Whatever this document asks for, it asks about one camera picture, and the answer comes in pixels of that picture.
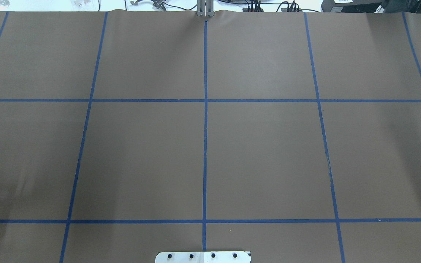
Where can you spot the brown paper table cover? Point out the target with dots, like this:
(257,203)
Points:
(294,137)

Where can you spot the black box device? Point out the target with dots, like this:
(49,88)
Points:
(350,6)

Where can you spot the aluminium frame post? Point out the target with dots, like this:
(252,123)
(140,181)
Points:
(205,8)

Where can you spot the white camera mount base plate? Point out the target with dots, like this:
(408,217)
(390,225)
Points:
(204,257)

